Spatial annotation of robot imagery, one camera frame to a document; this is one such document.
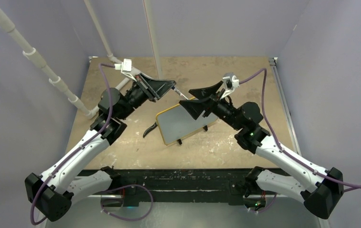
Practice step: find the white marker pen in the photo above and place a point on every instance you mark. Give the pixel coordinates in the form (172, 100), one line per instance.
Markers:
(179, 93)

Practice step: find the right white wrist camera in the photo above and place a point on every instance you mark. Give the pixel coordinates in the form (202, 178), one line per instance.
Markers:
(230, 82)

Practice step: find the white pvc pipe frame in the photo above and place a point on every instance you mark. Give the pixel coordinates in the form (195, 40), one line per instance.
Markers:
(39, 35)

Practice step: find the yellow framed whiteboard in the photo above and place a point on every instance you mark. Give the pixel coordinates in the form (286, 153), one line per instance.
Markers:
(175, 124)

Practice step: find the right aluminium side rail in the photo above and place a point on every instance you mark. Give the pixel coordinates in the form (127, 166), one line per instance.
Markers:
(272, 62)

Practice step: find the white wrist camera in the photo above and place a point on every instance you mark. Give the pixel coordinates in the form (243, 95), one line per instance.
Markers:
(126, 69)
(230, 82)

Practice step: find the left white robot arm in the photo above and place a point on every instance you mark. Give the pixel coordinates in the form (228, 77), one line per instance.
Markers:
(52, 193)

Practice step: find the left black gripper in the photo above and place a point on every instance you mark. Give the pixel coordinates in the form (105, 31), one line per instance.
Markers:
(153, 89)

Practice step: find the black handled pliers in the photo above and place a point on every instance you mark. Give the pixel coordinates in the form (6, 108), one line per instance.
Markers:
(149, 129)

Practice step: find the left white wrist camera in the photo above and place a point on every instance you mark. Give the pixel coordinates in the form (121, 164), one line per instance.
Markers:
(126, 69)

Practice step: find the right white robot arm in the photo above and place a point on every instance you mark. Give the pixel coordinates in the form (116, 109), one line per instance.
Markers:
(317, 188)

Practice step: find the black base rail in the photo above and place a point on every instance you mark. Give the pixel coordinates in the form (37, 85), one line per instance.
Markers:
(182, 185)

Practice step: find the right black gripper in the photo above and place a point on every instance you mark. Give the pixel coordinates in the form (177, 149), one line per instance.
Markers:
(196, 108)

